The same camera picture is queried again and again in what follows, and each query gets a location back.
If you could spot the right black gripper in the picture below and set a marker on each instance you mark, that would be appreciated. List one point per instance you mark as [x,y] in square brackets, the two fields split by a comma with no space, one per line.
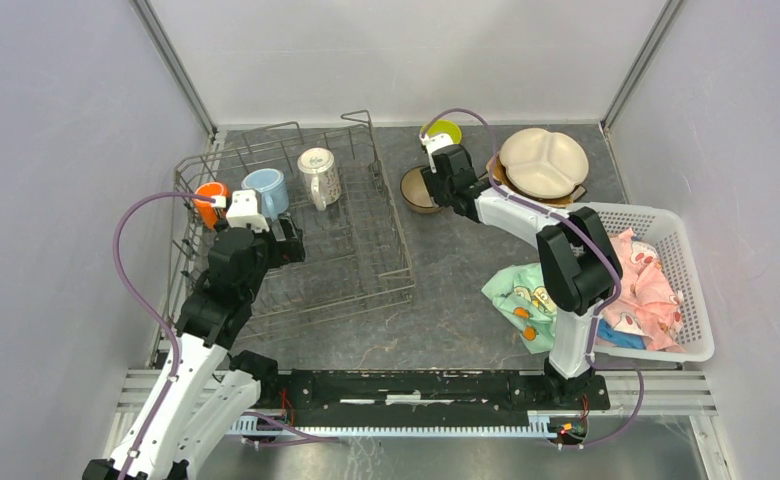
[430,180]

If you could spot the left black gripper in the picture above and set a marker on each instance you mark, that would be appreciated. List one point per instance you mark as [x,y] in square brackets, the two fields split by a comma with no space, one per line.
[289,249]

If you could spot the light blue mug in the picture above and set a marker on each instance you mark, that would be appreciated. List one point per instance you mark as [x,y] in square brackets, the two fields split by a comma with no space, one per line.
[271,185]

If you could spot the white floral mug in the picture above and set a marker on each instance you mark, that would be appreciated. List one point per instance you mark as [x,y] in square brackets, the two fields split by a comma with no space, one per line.
[321,177]

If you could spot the orange mug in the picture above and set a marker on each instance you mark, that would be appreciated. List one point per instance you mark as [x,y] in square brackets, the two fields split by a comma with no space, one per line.
[208,205]

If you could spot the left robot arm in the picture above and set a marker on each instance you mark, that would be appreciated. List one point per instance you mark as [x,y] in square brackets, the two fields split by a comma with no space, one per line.
[175,432]

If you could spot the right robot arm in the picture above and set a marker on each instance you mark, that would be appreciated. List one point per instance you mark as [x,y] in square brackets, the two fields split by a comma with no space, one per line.
[580,269]

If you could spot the beige brown-rimmed bowl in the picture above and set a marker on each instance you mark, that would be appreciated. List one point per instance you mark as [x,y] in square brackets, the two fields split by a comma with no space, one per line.
[415,193]

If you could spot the lime green bowl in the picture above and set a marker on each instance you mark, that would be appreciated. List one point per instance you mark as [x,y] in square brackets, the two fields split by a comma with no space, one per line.
[444,126]

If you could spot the cream divided plate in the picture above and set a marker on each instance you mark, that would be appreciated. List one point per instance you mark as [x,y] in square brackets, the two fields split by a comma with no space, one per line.
[543,164]

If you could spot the square floral plate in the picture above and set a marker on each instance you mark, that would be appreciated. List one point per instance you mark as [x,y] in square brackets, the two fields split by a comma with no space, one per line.
[575,195]

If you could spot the green cartoon cloth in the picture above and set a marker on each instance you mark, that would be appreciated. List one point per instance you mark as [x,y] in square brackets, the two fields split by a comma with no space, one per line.
[519,294]

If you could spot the white plastic basket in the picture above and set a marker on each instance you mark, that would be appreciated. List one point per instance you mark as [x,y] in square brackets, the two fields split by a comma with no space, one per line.
[666,232]

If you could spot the blue cloth in basket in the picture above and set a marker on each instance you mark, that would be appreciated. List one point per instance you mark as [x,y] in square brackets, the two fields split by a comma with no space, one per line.
[609,336]

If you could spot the pink patterned cloth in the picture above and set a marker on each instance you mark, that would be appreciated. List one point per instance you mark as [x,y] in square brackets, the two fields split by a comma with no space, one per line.
[647,306]

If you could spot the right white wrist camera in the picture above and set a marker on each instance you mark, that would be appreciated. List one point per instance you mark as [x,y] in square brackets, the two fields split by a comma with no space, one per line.
[431,144]

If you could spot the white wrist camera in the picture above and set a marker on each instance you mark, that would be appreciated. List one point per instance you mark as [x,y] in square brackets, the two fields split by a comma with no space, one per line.
[240,209]
[431,144]

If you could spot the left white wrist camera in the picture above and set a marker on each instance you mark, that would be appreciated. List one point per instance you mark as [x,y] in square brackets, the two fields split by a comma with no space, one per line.
[240,209]

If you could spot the grey wire dish rack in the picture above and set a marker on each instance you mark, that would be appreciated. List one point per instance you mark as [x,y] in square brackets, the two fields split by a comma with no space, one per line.
[357,258]

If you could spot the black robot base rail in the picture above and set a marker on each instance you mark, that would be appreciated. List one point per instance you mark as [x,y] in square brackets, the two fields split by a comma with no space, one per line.
[325,406]

